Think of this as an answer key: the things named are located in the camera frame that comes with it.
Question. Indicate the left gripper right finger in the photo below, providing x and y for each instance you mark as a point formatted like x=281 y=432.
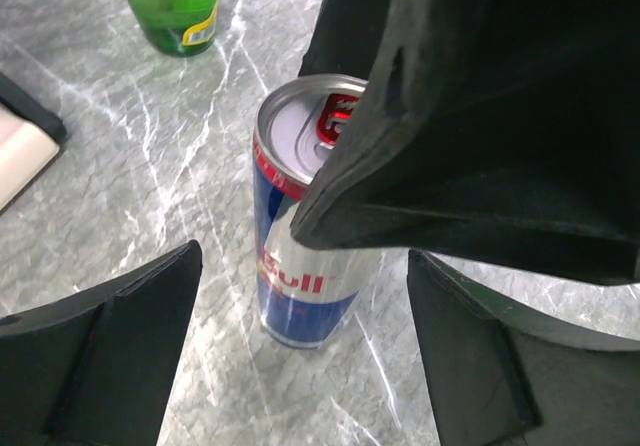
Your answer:
x=502 y=373

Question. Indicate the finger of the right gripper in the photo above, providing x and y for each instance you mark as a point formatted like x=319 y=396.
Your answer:
x=501 y=131
x=346 y=38

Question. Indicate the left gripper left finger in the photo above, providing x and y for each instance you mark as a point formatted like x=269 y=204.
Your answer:
x=97 y=367

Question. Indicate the beige three-tier shelf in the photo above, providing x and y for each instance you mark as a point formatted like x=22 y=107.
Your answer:
x=32 y=137

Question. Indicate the green glass bottle middle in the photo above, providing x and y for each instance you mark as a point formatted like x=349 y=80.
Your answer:
x=180 y=28

